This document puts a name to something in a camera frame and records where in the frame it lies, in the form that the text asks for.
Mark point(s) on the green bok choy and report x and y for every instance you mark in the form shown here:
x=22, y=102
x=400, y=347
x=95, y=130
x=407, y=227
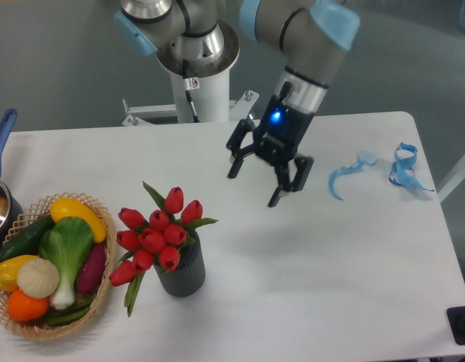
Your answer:
x=66, y=246

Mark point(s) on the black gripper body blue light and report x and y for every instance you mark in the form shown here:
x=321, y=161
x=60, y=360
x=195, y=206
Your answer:
x=280, y=131

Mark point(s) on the orange fruit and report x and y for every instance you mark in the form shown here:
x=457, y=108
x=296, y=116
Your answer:
x=23, y=308

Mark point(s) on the purple sweet potato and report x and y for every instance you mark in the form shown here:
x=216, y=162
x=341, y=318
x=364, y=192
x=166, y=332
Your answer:
x=91, y=274

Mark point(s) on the black device at edge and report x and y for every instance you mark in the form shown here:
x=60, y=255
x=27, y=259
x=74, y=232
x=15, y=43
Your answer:
x=456, y=319

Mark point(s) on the red tulip bouquet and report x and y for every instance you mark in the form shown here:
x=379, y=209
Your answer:
x=159, y=238

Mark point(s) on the white frame at right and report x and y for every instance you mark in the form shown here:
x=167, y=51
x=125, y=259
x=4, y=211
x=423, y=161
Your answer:
x=453, y=179

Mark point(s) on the woven wicker basket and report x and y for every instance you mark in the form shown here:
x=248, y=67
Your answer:
x=39, y=330

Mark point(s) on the yellow bell pepper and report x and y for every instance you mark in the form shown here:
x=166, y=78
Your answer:
x=9, y=270

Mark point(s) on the dark green cucumber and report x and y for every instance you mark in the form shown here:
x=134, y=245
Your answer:
x=27, y=241

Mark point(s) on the blue ribbon strip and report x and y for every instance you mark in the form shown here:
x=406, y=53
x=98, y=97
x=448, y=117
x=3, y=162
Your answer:
x=364, y=158
x=402, y=169

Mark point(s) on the blue handled saucepan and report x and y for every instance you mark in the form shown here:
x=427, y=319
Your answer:
x=9, y=207

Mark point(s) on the blue ribbon strip right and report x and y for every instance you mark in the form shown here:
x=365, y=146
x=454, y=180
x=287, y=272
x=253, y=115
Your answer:
x=402, y=169

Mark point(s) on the blue ribbon strip left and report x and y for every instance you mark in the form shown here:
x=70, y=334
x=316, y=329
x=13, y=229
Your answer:
x=364, y=158

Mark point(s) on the cream steamed bun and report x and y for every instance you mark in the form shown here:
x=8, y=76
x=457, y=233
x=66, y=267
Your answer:
x=38, y=278

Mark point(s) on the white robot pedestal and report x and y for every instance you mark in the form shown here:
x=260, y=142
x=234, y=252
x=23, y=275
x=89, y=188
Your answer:
x=210, y=96

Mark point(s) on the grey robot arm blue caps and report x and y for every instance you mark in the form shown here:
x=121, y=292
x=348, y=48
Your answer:
x=198, y=50

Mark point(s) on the green bean pods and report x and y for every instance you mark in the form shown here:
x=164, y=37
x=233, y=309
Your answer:
x=68, y=315

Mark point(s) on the dark grey ribbed vase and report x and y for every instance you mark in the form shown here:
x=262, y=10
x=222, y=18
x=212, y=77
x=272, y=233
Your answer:
x=189, y=275

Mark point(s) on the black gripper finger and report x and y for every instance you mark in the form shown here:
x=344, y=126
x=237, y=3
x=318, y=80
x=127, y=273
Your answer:
x=234, y=142
x=286, y=185

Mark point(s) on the yellow squash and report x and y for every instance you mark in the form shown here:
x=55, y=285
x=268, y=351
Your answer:
x=69, y=207

